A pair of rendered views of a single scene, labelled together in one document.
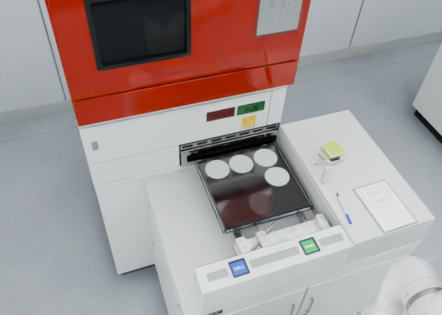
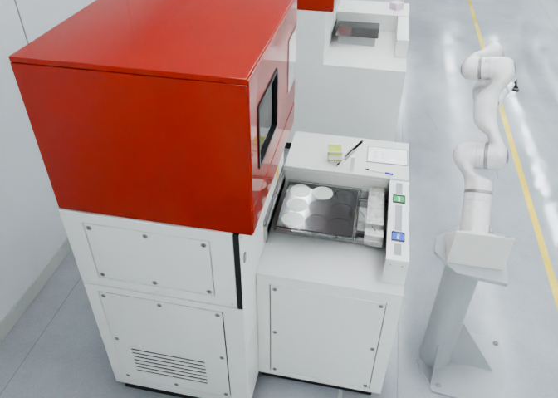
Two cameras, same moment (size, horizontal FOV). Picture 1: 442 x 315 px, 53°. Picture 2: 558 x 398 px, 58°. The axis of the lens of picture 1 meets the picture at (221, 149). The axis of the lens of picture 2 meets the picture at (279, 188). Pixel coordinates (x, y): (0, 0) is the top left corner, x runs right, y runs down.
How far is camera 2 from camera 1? 1.54 m
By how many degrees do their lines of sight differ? 42
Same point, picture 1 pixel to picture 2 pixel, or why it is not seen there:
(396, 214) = (397, 154)
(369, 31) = not seen: hidden behind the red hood
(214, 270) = (393, 249)
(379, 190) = (374, 151)
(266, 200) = (340, 207)
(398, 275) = (466, 155)
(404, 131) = not seen: hidden behind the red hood
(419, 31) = not seen: hidden behind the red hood
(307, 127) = (297, 154)
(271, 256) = (397, 218)
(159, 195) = (281, 269)
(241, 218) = (347, 225)
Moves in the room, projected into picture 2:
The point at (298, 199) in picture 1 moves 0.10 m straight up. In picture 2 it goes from (349, 193) to (351, 176)
